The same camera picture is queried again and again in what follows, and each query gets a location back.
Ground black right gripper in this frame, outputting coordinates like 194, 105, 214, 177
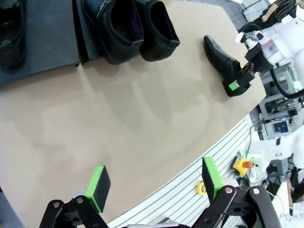
228, 45, 272, 92

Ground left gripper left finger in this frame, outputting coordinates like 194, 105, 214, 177
39, 164, 112, 228

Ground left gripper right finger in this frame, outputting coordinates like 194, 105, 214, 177
197, 156, 283, 228

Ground dark leather loafer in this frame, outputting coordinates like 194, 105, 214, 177
203, 35, 253, 97

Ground black leather dress shoe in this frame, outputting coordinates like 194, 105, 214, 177
133, 0, 181, 63
82, 0, 145, 65

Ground dark loafer with grey stuffing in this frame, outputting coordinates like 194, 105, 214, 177
0, 0, 27, 70

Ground yellow tape roll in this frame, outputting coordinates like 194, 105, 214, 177
196, 180, 209, 197

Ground yellow emergency stop button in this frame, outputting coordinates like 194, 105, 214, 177
232, 155, 255, 177

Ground grey control box with display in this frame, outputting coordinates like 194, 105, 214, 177
265, 120, 297, 135

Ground dark-haired person in white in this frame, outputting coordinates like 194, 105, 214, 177
286, 179, 304, 218

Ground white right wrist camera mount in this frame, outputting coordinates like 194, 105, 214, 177
235, 30, 267, 50

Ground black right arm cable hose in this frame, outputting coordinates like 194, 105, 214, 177
238, 22, 304, 100

